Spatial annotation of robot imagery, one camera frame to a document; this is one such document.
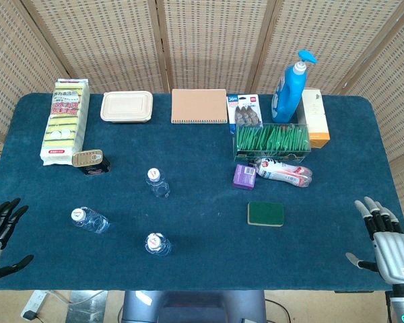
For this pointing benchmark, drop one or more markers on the green scouring sponge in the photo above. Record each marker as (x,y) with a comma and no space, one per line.
(266,213)

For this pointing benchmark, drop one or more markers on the small clear water bottle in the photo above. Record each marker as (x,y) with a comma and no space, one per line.
(157,245)
(159,184)
(91,220)

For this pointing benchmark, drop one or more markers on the brown spiral notebook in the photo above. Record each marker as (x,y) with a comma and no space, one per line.
(199,106)

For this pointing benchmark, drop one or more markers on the clear box of green packets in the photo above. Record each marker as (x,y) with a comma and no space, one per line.
(272,141)

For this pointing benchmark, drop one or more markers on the beige lidded food container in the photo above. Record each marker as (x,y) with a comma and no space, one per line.
(126,107)

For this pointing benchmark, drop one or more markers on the white power strip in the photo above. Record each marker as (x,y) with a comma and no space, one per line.
(35,303)

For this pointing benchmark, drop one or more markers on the dark blue table mat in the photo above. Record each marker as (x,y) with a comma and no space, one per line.
(195,161)

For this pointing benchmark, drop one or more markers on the red and white plastic pouch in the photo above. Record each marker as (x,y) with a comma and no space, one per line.
(283,171)

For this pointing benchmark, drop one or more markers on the shiny metal table leg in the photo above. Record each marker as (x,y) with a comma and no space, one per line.
(87,307)

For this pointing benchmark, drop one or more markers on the binder clip blister pack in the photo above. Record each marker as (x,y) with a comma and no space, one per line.
(244,112)

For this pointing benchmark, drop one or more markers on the small purple box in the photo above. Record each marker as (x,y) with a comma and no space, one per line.
(245,176)

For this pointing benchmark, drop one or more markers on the black plug adapter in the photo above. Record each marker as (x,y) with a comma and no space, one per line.
(29,315)

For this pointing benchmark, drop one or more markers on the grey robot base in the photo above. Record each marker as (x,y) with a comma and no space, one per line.
(192,307)

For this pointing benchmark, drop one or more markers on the silver and black right hand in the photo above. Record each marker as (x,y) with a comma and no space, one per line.
(390,249)

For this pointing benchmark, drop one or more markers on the blue pump dispenser bottle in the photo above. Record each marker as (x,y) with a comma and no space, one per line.
(287,92)

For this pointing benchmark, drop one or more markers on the woven bamboo folding screen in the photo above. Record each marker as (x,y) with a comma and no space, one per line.
(205,40)

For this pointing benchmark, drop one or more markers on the white and orange carton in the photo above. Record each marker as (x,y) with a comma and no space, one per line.
(314,117)

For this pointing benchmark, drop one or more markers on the yellow sponge multipack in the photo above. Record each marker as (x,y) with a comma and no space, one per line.
(65,122)

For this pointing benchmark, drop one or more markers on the black tin with gold lid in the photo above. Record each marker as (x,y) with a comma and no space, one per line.
(91,161)

